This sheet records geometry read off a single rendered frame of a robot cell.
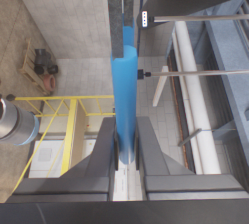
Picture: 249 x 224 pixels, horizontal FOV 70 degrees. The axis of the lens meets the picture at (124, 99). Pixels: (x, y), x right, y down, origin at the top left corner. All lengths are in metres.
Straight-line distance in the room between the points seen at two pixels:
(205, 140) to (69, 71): 3.96
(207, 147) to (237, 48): 1.98
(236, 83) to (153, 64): 2.53
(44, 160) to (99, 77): 2.50
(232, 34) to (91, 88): 3.48
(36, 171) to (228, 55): 4.31
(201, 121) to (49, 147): 3.04
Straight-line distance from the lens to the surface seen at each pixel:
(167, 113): 4.66
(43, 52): 4.28
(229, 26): 4.41
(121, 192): 3.78
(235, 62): 3.84
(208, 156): 3.15
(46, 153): 4.17
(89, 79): 5.12
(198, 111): 3.33
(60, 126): 4.32
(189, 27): 4.76
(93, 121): 4.14
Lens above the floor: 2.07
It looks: 1 degrees down
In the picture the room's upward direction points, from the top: 89 degrees clockwise
